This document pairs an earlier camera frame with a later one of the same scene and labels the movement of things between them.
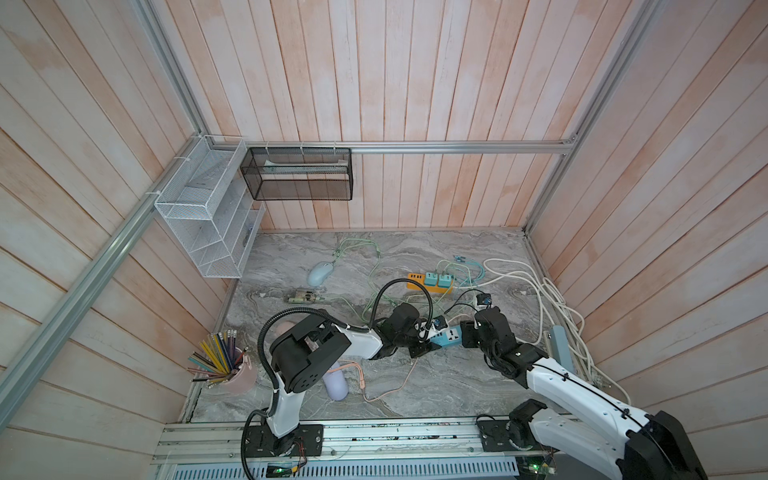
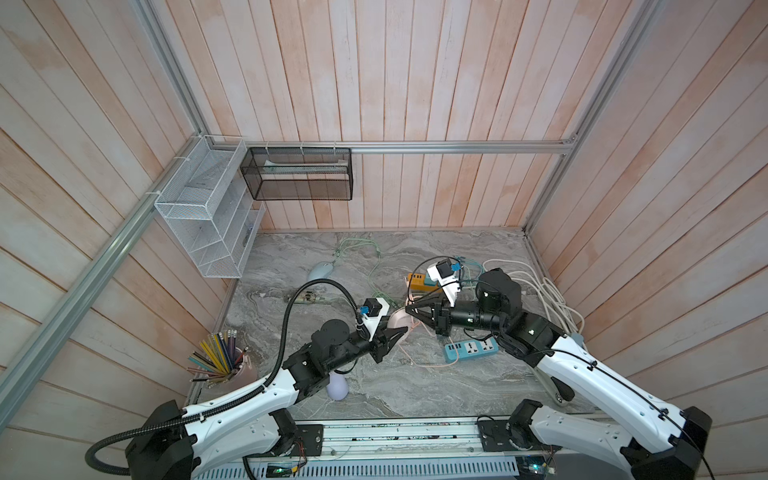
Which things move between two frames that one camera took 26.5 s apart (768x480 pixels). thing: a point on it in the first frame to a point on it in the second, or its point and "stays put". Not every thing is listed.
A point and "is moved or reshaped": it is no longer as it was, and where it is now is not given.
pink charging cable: (362, 381) to (420, 365)
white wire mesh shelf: (208, 204) stays put
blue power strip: (449, 335) is moved or reshaped
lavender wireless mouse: (336, 383) stays put
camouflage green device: (304, 297) stays put
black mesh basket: (298, 173) stays put
